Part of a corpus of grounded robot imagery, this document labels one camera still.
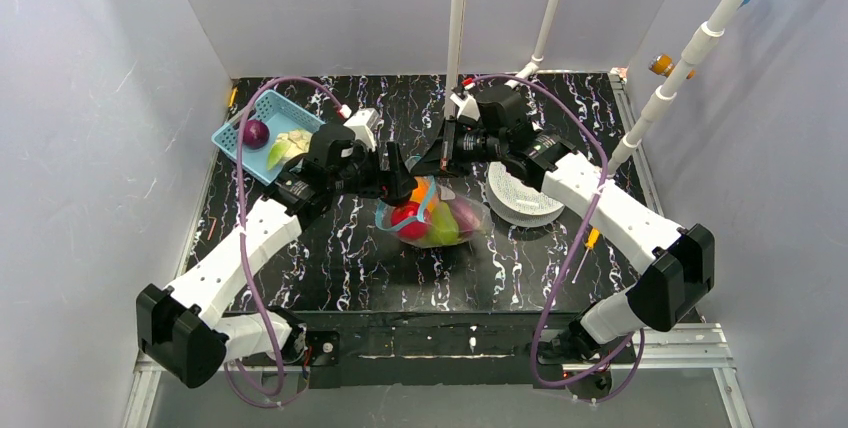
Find orange yellow pepper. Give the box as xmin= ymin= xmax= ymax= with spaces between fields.
xmin=409 ymin=177 xmax=440 ymax=213

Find clear zip top bag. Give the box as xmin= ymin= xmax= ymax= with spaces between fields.
xmin=375 ymin=176 xmax=494 ymax=249

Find red apple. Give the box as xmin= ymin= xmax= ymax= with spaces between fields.
xmin=389 ymin=201 xmax=431 ymax=241

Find green pepper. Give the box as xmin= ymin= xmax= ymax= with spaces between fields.
xmin=425 ymin=201 xmax=461 ymax=247

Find purple sweet potato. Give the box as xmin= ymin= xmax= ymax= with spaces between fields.
xmin=450 ymin=198 xmax=480 ymax=236

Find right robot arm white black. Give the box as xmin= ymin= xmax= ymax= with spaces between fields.
xmin=411 ymin=85 xmax=715 ymax=356

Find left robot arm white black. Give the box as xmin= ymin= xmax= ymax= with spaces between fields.
xmin=135 ymin=124 xmax=417 ymax=388

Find white cauliflower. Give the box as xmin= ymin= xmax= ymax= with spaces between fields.
xmin=266 ymin=129 xmax=313 ymax=170

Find blue plastic basket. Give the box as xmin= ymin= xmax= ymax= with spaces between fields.
xmin=211 ymin=90 xmax=324 ymax=185

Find dark purple onion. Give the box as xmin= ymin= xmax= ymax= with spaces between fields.
xmin=242 ymin=119 xmax=270 ymax=150

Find red allen key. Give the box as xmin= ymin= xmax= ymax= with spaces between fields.
xmin=206 ymin=216 xmax=218 ymax=241

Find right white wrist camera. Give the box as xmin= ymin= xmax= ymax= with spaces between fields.
xmin=450 ymin=78 xmax=480 ymax=125

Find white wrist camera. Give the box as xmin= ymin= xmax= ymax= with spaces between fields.
xmin=450 ymin=78 xmax=480 ymax=125
xmin=338 ymin=104 xmax=381 ymax=151

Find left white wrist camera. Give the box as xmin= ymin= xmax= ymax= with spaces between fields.
xmin=338 ymin=104 xmax=381 ymax=151

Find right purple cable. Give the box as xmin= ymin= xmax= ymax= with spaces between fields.
xmin=463 ymin=74 xmax=647 ymax=404

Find purple cable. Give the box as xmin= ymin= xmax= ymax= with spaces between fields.
xmin=222 ymin=76 xmax=352 ymax=410
xmin=463 ymin=74 xmax=647 ymax=404

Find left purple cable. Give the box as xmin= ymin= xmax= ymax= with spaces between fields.
xmin=222 ymin=76 xmax=352 ymax=410

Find yellow pencil at wall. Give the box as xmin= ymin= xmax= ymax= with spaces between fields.
xmin=227 ymin=86 xmax=238 ymax=109

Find yellow handled screwdriver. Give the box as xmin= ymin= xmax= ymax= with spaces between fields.
xmin=571 ymin=228 xmax=600 ymax=284

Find orange knob on wall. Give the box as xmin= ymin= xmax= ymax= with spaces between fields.
xmin=649 ymin=54 xmax=676 ymax=78

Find white pvc pipe frame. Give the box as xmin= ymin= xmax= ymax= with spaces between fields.
xmin=439 ymin=0 xmax=790 ymax=178

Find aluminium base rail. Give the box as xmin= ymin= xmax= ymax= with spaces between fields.
xmin=123 ymin=315 xmax=752 ymax=427

